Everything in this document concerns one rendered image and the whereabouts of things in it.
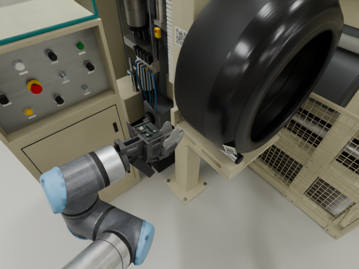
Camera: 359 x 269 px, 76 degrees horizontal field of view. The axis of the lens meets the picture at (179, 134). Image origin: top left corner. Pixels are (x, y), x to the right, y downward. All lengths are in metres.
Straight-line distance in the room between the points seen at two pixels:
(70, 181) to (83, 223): 0.13
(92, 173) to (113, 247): 0.15
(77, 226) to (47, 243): 1.32
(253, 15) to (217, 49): 0.11
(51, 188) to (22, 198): 1.68
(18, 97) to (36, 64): 0.16
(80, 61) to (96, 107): 0.23
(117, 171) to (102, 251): 0.16
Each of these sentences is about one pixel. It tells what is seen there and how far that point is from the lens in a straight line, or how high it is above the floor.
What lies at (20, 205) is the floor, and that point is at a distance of 2.18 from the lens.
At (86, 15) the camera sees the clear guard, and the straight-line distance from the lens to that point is 1.08.
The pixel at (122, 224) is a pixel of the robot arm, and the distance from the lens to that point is 0.56.
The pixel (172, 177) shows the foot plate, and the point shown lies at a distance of 1.91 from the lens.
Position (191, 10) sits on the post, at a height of 1.34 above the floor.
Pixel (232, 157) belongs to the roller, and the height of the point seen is 0.91.
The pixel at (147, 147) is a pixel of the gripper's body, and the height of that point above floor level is 1.22.
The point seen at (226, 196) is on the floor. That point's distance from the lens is 1.88.
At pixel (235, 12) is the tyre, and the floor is 1.42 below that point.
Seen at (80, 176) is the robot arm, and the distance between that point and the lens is 0.53.
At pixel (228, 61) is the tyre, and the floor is 1.34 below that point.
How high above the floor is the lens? 1.65
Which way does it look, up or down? 48 degrees down
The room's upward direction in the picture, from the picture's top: straight up
